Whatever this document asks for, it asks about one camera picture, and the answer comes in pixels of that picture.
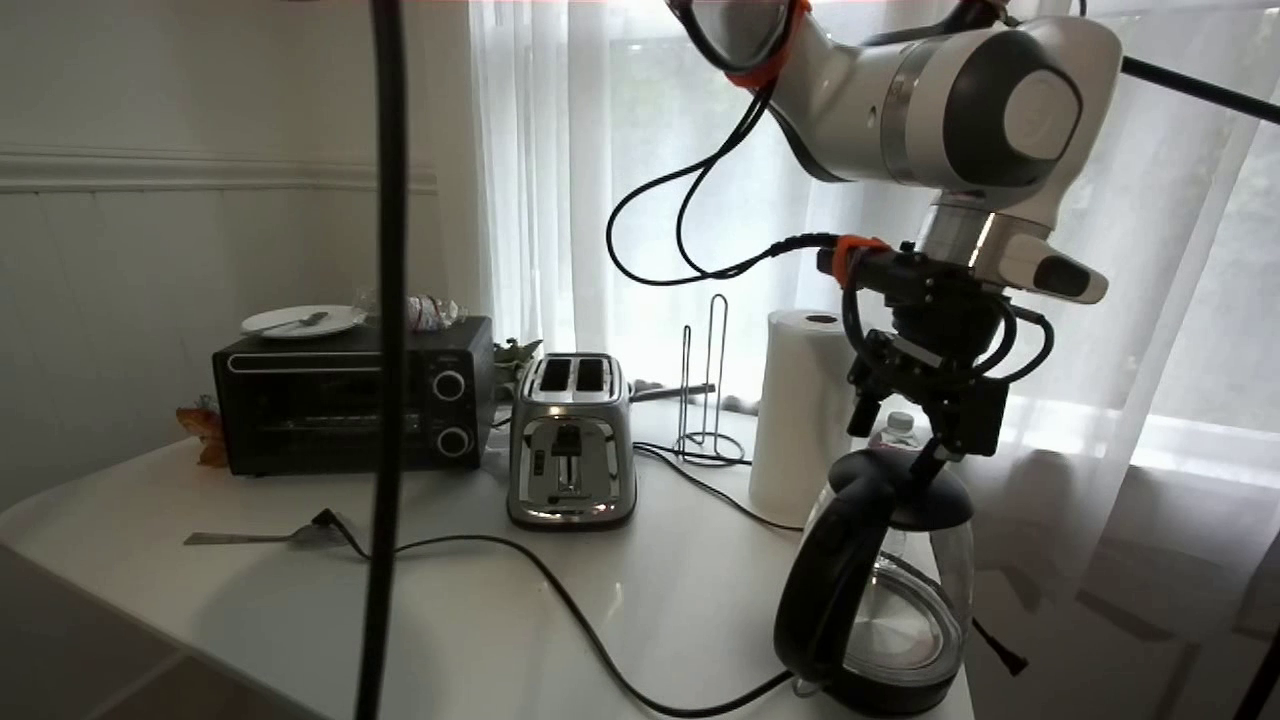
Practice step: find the white plate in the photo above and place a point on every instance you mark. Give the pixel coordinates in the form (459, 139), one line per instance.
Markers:
(301, 323)

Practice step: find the white paper towel roll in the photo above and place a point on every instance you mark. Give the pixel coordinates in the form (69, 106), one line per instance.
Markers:
(800, 413)

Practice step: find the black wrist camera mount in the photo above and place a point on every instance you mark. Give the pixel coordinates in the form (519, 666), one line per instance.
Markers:
(933, 300)

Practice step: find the black desk lamp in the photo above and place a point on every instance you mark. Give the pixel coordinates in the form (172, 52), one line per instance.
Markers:
(1201, 88)

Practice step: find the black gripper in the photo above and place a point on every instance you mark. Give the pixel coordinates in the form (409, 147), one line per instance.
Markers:
(941, 385)

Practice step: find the clear plastic bottle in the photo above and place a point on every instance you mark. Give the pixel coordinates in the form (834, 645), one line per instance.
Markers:
(901, 431)

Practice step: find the orange autumn leaf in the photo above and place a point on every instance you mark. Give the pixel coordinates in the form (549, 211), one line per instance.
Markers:
(203, 431)

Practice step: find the small green plant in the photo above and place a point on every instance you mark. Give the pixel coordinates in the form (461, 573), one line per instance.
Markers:
(514, 360)

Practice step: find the black round kettle lid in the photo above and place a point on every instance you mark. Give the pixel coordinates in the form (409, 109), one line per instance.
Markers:
(894, 494)

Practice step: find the silver two-slot toaster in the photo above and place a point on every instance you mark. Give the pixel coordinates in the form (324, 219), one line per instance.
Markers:
(572, 447)

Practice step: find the black toaster oven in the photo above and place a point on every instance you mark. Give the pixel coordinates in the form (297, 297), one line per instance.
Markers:
(323, 399)

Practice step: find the white sheer curtain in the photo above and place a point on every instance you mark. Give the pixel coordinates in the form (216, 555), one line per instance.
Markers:
(1174, 403)

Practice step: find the white crumpled cloth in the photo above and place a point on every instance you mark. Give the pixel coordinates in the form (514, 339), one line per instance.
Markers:
(429, 308)

